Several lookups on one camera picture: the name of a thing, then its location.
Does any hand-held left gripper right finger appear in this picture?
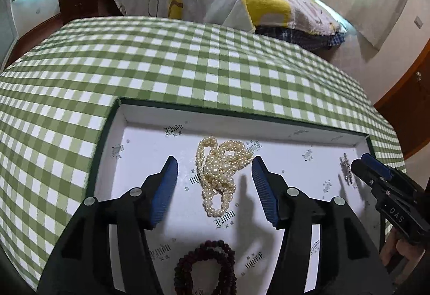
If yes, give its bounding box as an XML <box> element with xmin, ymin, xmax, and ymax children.
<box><xmin>252</xmin><ymin>156</ymin><xmax>393</xmax><ymax>295</ymax></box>

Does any dark red bead bracelet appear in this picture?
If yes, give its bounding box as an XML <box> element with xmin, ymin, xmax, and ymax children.
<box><xmin>173</xmin><ymin>239</ymin><xmax>237</xmax><ymax>295</ymax></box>

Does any white pearl necklace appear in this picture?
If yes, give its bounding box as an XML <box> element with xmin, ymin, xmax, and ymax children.
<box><xmin>195</xmin><ymin>136</ymin><xmax>254</xmax><ymax>218</ymax></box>

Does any person's right hand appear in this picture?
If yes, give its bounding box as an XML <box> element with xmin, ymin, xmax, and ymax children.
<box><xmin>381</xmin><ymin>231</ymin><xmax>407</xmax><ymax>273</ymax></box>

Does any white box with green rim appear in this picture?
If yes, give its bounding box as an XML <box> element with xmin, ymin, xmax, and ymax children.
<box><xmin>85</xmin><ymin>97</ymin><xmax>373</xmax><ymax>295</ymax></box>

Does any wooden door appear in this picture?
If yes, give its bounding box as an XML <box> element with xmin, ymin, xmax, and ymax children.
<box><xmin>373</xmin><ymin>46</ymin><xmax>430</xmax><ymax>159</ymax></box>

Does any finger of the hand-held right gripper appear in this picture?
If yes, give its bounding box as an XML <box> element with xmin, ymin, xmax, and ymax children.
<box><xmin>361</xmin><ymin>153</ymin><xmax>392</xmax><ymax>181</ymax></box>
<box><xmin>351</xmin><ymin>159</ymin><xmax>384</xmax><ymax>196</ymax></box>

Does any green checked tablecloth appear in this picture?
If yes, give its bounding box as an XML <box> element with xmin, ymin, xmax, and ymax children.
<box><xmin>0</xmin><ymin>16</ymin><xmax>407</xmax><ymax>292</ymax></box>

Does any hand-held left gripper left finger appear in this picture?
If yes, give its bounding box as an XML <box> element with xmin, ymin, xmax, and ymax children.
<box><xmin>37</xmin><ymin>156</ymin><xmax>178</xmax><ymax>295</ymax></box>

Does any plaid blue blanket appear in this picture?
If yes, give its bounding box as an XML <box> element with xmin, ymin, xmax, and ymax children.
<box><xmin>253</xmin><ymin>25</ymin><xmax>346</xmax><ymax>52</ymax></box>

